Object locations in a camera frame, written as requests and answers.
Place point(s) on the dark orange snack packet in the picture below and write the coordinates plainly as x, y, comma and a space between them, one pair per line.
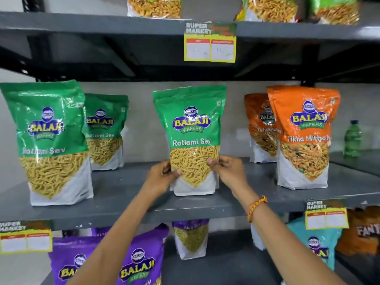
359, 234

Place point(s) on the grey metal shelf rack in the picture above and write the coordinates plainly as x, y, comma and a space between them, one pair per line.
118, 186

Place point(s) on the yellow price label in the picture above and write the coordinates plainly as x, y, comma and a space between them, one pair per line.
25, 238
210, 47
326, 216

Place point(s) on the person's left hand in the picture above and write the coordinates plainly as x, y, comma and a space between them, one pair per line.
157, 181

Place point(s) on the person's left forearm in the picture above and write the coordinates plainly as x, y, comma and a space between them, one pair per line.
118, 243

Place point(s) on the person's right forearm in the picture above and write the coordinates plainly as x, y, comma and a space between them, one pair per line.
285, 246

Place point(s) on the person's right thumb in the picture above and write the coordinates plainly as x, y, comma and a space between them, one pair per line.
214, 166

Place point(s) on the purple snack packet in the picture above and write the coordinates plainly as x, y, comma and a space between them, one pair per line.
71, 258
190, 237
142, 261
99, 231

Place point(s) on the person's right hand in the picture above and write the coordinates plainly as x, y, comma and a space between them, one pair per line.
233, 175

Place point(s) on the green snack packet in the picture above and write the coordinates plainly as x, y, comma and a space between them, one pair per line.
270, 8
105, 130
47, 139
154, 7
190, 124
335, 10

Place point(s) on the person's left thumb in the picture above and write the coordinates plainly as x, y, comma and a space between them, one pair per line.
175, 176

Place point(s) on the teal snack packet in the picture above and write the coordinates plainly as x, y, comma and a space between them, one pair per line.
320, 243

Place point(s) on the green plastic bottle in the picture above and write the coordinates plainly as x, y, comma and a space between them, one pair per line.
352, 139

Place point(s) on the white snack packet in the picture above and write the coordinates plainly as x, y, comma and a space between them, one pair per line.
256, 238

